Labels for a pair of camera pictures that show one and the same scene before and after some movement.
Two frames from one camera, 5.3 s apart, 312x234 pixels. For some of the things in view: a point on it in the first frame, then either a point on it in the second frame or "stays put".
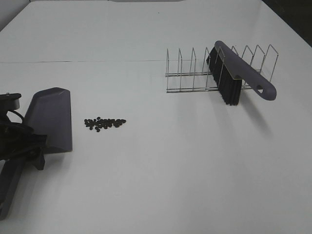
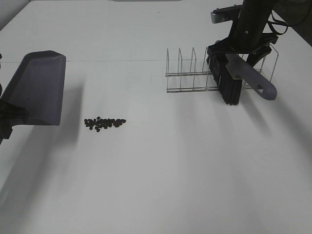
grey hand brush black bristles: x=228 y=69 stays put
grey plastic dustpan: x=49 y=112 to x=37 y=84
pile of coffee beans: x=98 y=123 stays put
